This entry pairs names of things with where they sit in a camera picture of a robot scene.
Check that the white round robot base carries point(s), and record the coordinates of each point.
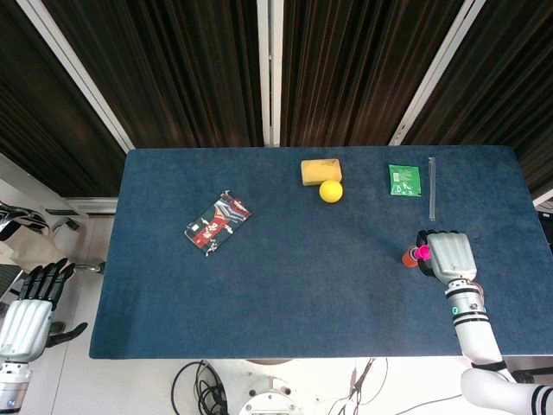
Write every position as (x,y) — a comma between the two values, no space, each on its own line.
(268,404)

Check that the orange plastic cup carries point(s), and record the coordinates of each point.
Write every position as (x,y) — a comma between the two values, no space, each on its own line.
(407,260)

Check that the red green patterned book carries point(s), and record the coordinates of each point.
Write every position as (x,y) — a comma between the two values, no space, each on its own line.
(218,222)

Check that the green foil packet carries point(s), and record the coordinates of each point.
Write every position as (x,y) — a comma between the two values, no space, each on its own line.
(404,180)

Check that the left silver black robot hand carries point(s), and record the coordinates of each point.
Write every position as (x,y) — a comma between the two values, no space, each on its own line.
(23,324)

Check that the clear plastic ruler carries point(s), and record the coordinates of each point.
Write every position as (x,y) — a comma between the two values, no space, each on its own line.
(432,190)

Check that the dark brown curtain panel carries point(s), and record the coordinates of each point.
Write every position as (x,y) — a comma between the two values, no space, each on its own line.
(358,65)
(510,65)
(173,65)
(43,108)

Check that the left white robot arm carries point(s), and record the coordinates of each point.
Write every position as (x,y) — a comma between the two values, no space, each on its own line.
(13,387)

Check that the silver chair base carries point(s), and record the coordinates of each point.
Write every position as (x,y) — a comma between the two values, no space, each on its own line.
(65,233)

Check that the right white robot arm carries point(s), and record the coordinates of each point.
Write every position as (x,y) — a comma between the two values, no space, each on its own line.
(473,333)

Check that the yellow sponge block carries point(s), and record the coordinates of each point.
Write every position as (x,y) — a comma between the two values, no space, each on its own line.
(317,170)

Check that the pink plastic cup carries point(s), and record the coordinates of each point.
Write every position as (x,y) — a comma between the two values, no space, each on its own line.
(422,251)

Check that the white frame post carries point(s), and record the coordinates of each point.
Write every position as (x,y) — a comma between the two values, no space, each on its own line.
(440,65)
(268,65)
(69,65)

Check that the blue velvet tablecloth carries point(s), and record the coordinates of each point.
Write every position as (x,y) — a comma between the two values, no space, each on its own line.
(259,281)

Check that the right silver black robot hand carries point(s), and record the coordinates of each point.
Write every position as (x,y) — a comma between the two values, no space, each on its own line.
(451,255)

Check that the yellow ball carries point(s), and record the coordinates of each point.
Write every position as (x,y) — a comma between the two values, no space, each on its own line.
(331,191)

